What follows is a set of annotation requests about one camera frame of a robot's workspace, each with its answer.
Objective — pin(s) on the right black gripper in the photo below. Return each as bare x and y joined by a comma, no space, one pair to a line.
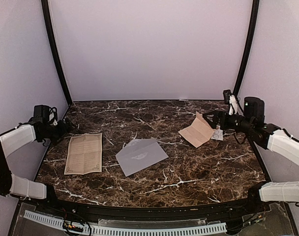
218,113

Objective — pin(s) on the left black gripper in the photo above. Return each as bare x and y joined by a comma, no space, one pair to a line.
64,131

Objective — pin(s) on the beige decorated letter paper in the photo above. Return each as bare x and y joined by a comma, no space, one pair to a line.
84,155

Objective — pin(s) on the grey envelope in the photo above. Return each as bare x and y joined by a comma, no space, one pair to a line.
139,154

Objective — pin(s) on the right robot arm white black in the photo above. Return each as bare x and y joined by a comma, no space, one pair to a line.
251,122

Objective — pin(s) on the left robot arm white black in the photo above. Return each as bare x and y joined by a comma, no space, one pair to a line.
42,126

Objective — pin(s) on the white sticker sheet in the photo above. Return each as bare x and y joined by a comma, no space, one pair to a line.
217,135

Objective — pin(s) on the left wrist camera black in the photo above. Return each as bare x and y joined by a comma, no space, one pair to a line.
41,112

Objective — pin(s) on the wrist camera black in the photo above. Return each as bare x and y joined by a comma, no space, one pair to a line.
41,112
227,96

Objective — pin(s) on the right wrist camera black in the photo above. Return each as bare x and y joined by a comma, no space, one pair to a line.
227,96

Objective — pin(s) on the left black frame post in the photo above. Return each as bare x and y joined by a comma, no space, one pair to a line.
54,51

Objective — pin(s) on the black frame post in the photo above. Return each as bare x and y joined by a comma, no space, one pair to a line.
247,47
54,51

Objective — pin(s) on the black front table rail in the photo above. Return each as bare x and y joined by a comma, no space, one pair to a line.
221,211

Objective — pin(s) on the white slotted cable duct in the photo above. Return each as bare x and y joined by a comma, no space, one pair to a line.
128,228

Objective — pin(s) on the right black frame post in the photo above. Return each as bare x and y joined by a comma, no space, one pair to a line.
247,47

